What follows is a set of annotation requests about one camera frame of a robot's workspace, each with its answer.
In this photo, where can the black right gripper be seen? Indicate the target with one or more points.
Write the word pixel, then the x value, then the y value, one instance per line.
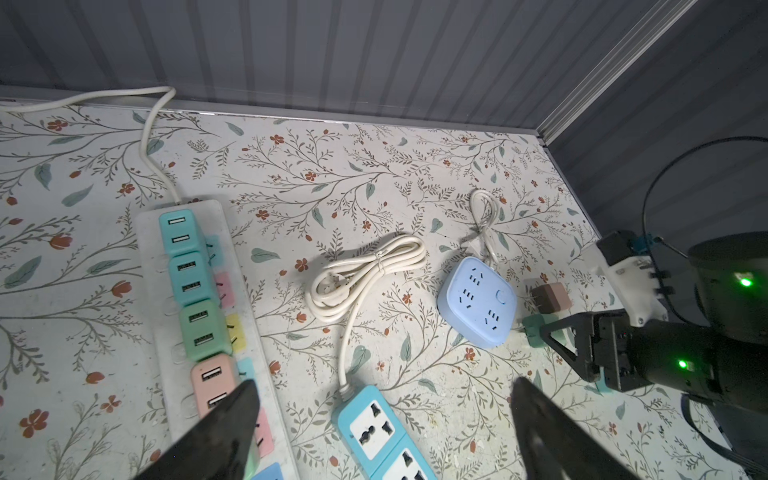
pixel 692 359

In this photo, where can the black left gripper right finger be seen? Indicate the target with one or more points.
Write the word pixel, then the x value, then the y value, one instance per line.
pixel 552 445

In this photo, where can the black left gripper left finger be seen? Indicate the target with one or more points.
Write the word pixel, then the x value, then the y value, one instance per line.
pixel 217 446

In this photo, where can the white multicolour power strip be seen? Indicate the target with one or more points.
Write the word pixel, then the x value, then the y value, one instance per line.
pixel 271 441

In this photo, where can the teal plug cube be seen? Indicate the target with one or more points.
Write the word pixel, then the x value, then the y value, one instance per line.
pixel 192 279
pixel 181 233

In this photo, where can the teal power strip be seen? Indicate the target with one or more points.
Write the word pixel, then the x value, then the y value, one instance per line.
pixel 377 439

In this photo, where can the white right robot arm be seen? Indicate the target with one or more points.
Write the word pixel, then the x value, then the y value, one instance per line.
pixel 730 286

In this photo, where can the brown pink plug cube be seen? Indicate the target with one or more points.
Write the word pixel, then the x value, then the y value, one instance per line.
pixel 551 298

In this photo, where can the blue square power socket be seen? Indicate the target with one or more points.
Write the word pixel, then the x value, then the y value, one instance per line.
pixel 478 303

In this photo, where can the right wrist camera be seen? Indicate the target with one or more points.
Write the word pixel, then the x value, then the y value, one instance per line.
pixel 630 274

